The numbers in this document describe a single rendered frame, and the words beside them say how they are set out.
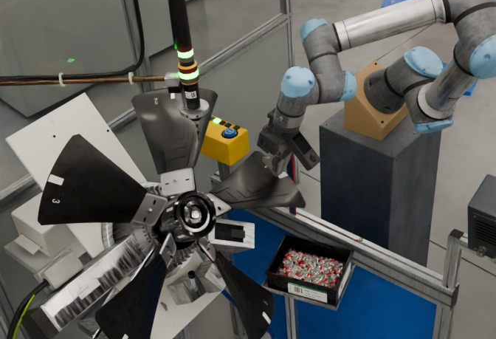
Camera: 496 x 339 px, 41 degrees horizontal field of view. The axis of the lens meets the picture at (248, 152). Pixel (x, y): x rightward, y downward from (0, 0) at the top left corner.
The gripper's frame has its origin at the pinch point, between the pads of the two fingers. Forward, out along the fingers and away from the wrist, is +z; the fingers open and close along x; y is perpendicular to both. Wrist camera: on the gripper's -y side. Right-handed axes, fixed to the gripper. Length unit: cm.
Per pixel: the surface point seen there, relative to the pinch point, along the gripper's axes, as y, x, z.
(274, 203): -5.6, 9.0, -0.1
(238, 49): 68, -71, 37
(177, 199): 8.3, 33.0, -9.9
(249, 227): -1.0, 10.7, 14.0
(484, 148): -25, -190, 110
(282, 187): -3.1, 2.3, 0.9
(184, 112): 15.8, 24.9, -28.7
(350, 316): -33, -15, 57
